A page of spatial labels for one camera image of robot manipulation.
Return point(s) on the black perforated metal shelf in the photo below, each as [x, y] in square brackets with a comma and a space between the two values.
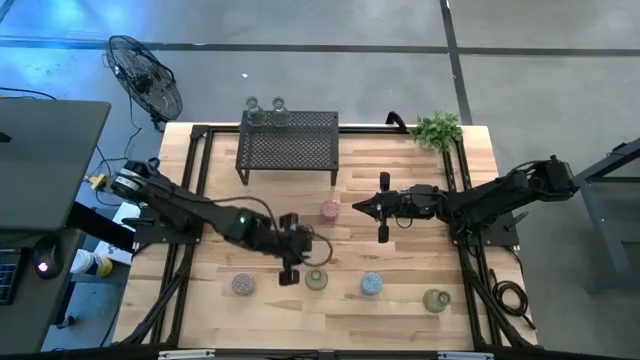
[300, 145]

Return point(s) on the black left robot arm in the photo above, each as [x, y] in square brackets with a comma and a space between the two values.
[200, 212]

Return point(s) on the blue white patterned round tin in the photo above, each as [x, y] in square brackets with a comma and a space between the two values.
[371, 283]

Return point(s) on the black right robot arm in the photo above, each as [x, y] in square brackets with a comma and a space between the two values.
[500, 197]

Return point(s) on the black computer mouse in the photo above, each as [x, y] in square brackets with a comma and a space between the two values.
[45, 257]

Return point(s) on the grey metal stand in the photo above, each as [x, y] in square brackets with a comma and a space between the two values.
[598, 220]

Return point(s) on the silver metal bracket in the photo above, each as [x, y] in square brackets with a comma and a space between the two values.
[187, 355]

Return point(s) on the white paper sheet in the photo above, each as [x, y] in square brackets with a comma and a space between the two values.
[125, 212]

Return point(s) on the black aluminium rig frame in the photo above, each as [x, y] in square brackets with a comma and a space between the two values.
[199, 131]

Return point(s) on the dark grey desk top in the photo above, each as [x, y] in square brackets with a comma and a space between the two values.
[50, 160]

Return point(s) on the black floor fan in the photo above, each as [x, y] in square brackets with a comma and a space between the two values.
[145, 80]

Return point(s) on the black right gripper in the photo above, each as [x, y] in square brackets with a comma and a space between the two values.
[402, 204]

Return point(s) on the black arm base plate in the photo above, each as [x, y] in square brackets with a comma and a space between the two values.
[160, 232]
[495, 235]

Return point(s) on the yellow power plug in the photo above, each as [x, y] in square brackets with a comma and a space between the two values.
[97, 181]

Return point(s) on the black keyboard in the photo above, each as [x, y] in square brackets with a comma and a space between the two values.
[7, 277]

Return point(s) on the pink patterned round tin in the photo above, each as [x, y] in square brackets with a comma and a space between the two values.
[330, 209]

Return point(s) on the green plant in white pot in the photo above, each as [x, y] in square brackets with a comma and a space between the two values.
[437, 131]

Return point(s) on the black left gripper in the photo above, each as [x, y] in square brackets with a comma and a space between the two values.
[289, 245]

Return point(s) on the white bottle yellow cap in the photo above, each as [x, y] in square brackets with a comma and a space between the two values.
[87, 261]

